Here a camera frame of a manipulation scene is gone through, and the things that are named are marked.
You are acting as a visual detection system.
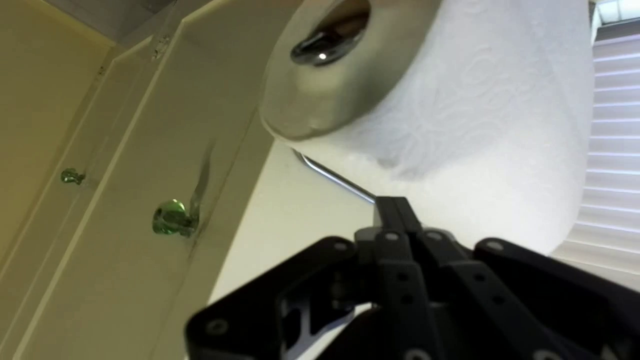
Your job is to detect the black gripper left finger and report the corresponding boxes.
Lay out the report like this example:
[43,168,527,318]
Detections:
[185,196,427,360]

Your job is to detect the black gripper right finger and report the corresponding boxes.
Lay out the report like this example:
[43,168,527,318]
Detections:
[397,196,640,360]

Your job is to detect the white paper towel roll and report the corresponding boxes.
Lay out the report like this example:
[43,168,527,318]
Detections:
[257,0,596,258]

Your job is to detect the white window blind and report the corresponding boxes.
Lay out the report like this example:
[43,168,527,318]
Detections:
[549,21,640,276]

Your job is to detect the green glass cabinet knob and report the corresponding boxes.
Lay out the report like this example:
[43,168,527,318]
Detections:
[150,196,202,239]
[58,166,88,187]

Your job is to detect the chrome paper towel holder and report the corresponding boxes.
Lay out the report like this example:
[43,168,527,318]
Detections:
[288,0,379,206]

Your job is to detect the cream cabinet with knobs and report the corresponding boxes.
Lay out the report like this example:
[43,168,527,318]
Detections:
[0,0,310,360]

